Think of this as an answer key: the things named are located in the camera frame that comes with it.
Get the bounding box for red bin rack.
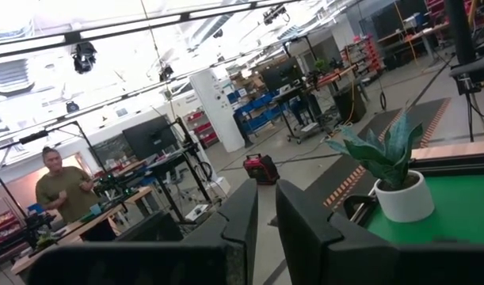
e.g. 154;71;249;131
342;33;385;76
183;109;221;150

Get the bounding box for black tower case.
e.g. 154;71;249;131
332;84;368;124

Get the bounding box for wooden workbench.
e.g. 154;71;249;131
10;184;154;276

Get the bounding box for green table mat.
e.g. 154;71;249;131
364;173;484;245

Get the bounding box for black floor mat orange stripes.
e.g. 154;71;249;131
303;97;452;211

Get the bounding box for succulent in white pot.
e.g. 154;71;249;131
325;103;436;224

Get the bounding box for person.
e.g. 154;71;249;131
35;146;102;225

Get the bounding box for black overhead camera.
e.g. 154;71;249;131
70;40;98;75

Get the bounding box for black computer monitor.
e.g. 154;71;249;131
260;56;305;93
121;114;180;162

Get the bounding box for white column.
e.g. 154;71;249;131
189;68;247;154

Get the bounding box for black aluminium rig frame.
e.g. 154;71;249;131
0;0;484;222

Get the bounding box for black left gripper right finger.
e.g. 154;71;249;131
275;178;398;285

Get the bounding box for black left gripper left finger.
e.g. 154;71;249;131
177;178;260;285

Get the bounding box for red portable generator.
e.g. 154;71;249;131
242;153;281;186

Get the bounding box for blue storage bins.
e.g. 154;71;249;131
232;92;284;135

